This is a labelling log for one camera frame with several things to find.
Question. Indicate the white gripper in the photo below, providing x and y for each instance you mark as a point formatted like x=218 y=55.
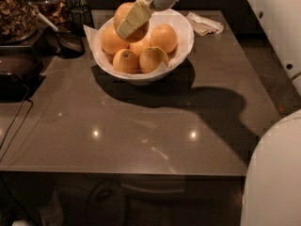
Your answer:
x=139 y=12

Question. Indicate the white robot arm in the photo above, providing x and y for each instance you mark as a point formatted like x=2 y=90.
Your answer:
x=272 y=194

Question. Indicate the hidden centre orange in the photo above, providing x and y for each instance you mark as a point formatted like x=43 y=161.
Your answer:
x=140 y=46

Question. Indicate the white ceramic bowl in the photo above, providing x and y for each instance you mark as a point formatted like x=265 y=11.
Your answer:
x=185 y=35

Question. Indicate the white paper bowl liner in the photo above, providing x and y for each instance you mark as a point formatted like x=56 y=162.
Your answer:
x=92 y=38

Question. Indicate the folded paper napkin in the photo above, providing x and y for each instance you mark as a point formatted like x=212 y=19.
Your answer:
x=204 y=26

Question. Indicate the dark glass cup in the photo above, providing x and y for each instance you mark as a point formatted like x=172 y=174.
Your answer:
x=70 y=44

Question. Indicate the small glass snack jar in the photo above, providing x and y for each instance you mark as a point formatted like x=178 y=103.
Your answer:
x=57 y=11

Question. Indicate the large glass snack jar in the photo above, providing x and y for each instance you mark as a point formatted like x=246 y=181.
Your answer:
x=17 y=21

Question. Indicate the black tray appliance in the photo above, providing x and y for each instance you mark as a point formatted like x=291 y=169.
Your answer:
x=20 y=74

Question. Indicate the black wire mesh cup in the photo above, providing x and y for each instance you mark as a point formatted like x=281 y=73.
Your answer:
x=81 y=15

